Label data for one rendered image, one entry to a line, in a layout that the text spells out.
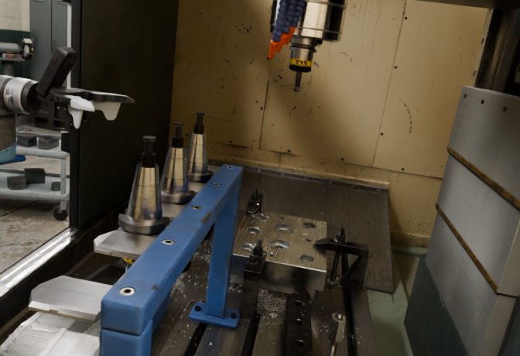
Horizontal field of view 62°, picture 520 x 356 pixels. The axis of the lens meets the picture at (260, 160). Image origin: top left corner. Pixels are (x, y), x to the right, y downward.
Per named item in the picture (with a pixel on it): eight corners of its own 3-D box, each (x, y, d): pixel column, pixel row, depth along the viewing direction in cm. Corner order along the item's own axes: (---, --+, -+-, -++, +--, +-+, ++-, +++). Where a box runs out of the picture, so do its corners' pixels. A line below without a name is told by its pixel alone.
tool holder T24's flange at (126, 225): (156, 248, 52) (157, 229, 51) (109, 239, 53) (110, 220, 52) (174, 227, 58) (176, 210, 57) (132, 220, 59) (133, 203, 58)
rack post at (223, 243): (187, 320, 87) (200, 181, 79) (195, 305, 92) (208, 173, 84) (235, 330, 86) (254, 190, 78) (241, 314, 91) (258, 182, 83)
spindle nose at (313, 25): (344, 42, 87) (356, -21, 84) (266, 32, 88) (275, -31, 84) (336, 43, 103) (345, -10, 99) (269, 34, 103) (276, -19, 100)
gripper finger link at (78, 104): (94, 134, 83) (78, 123, 90) (95, 103, 82) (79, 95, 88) (78, 135, 81) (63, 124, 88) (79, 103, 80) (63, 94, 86)
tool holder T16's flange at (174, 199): (184, 215, 63) (186, 199, 62) (145, 207, 63) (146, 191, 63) (198, 200, 69) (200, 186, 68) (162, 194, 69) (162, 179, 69)
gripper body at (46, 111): (93, 127, 96) (46, 118, 98) (94, 88, 93) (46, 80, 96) (71, 132, 88) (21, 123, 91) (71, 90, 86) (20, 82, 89)
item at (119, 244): (83, 252, 48) (83, 245, 48) (107, 233, 53) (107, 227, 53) (144, 264, 47) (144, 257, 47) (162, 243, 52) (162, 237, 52)
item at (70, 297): (15, 309, 37) (15, 301, 37) (53, 278, 42) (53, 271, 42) (91, 325, 36) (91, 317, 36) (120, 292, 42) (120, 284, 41)
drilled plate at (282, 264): (223, 272, 99) (225, 252, 98) (245, 224, 127) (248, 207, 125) (323, 291, 96) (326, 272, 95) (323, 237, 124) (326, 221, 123)
